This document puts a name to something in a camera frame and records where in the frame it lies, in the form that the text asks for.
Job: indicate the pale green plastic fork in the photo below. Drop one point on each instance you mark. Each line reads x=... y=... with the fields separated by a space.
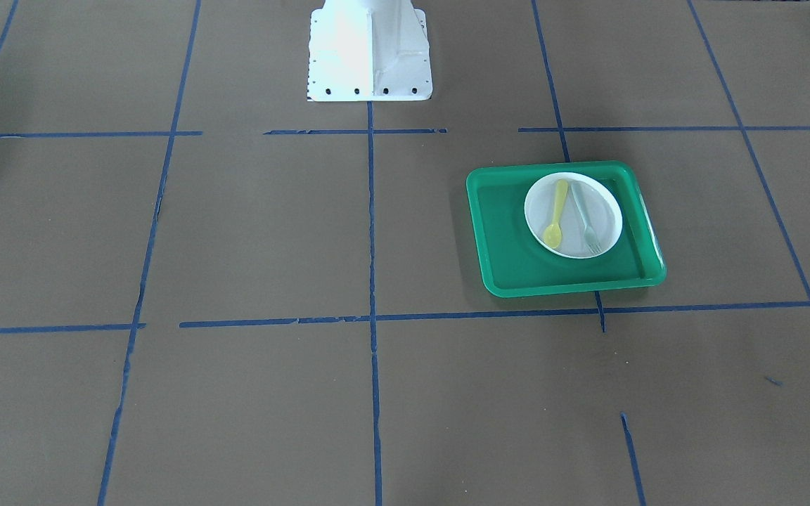
x=589 y=235

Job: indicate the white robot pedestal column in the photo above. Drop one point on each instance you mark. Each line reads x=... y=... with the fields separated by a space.
x=369 y=50

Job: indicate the yellow plastic spoon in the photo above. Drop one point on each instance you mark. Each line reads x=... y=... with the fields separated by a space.
x=553 y=234

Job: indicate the green plastic tray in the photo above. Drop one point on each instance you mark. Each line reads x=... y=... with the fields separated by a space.
x=514 y=265

